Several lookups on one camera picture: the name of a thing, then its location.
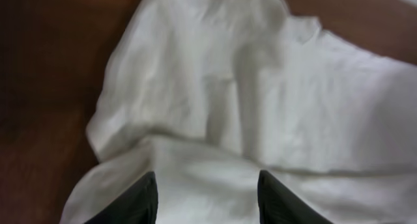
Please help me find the white t-shirt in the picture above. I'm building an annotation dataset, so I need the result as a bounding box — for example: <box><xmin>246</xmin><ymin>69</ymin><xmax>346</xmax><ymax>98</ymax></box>
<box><xmin>61</xmin><ymin>0</ymin><xmax>416</xmax><ymax>223</ymax></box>

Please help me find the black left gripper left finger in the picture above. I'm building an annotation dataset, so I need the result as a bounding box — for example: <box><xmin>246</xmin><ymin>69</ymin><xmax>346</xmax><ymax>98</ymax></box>
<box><xmin>85</xmin><ymin>171</ymin><xmax>158</xmax><ymax>224</ymax></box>

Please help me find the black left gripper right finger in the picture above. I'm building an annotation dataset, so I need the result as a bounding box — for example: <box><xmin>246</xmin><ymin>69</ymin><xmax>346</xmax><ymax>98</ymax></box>
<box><xmin>257</xmin><ymin>170</ymin><xmax>332</xmax><ymax>224</ymax></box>

